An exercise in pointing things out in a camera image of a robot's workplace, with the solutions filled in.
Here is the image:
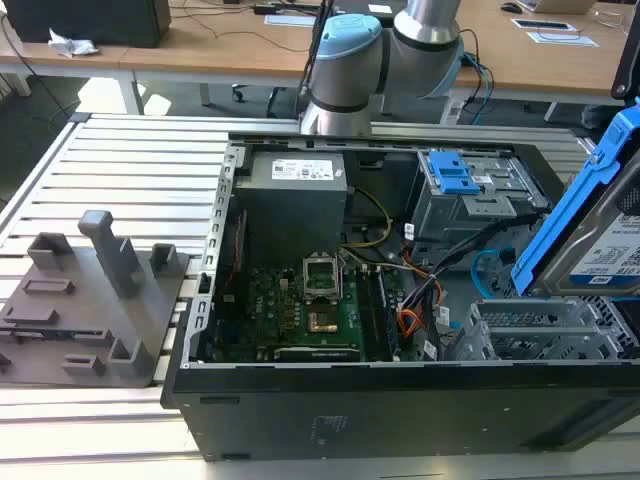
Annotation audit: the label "hard disk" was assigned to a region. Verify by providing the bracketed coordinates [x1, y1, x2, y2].
[510, 105, 640, 301]

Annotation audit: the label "blue flat disk wire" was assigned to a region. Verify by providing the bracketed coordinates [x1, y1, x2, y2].
[471, 247, 517, 301]

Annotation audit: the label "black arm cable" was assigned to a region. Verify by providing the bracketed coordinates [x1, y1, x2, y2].
[298, 0, 335, 101]

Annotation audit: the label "green motherboard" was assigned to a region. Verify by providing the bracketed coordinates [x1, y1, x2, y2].
[212, 249, 404, 364]

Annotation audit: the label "black box on desk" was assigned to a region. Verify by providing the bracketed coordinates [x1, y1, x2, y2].
[2, 0, 172, 50]

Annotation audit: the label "metal socket cover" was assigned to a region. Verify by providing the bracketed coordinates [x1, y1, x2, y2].
[302, 253, 342, 301]

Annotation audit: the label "yellow black power wires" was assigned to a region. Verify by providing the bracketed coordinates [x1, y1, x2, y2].
[343, 186, 392, 250]

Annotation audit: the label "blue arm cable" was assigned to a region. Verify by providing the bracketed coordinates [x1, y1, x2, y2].
[462, 49, 497, 126]

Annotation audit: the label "grey power supply unit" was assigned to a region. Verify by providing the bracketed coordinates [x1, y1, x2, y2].
[232, 149, 350, 254]

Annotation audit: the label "black wire bundle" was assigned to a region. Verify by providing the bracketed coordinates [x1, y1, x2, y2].
[399, 219, 544, 351]

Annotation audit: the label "grey parts rack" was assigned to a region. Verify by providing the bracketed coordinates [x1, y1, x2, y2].
[0, 209, 192, 389]

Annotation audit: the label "blue plastic cage latch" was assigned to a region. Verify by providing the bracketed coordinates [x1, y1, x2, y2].
[428, 149, 482, 195]

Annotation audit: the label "metal disk bay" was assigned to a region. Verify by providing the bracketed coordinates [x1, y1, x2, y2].
[439, 297, 640, 362]

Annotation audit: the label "black expansion card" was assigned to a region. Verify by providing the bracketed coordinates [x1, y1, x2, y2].
[273, 346, 362, 363]

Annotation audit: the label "red yellow orange disk wire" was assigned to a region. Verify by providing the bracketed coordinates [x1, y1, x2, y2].
[396, 279, 445, 335]

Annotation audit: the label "black RAM slot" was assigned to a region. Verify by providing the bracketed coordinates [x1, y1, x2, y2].
[379, 271, 401, 360]
[355, 269, 377, 361]
[363, 269, 385, 361]
[371, 270, 393, 361]

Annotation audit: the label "wooden desk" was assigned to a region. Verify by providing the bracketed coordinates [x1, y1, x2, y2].
[0, 0, 640, 109]

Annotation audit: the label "crumpled white paper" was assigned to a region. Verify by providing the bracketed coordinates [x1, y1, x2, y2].
[47, 28, 100, 58]

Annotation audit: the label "grey metal drive cage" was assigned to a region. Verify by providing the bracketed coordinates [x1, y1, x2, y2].
[404, 148, 551, 254]

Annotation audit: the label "black PC case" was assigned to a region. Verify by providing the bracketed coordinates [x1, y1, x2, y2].
[159, 130, 640, 464]

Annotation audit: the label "CPU socket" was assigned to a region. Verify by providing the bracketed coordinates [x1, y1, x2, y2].
[306, 303, 343, 335]

